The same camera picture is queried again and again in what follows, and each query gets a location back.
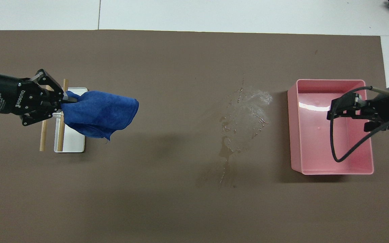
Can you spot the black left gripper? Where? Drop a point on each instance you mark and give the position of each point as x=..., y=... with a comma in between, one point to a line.
x=5, y=94

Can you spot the blue towel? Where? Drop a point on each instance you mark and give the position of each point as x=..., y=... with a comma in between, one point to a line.
x=103, y=111

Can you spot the spilled water puddle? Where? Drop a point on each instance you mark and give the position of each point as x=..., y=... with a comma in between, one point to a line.
x=245, y=118

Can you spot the wooden rack rod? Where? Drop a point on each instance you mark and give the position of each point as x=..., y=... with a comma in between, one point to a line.
x=43, y=138
x=60, y=138

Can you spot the white rectangular tray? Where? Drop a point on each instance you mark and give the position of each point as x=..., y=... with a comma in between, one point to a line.
x=73, y=143

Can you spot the pink plastic bin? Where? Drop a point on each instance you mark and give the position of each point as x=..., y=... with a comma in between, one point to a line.
x=316, y=152

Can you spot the brown table mat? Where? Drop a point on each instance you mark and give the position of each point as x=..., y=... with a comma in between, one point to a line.
x=147, y=202

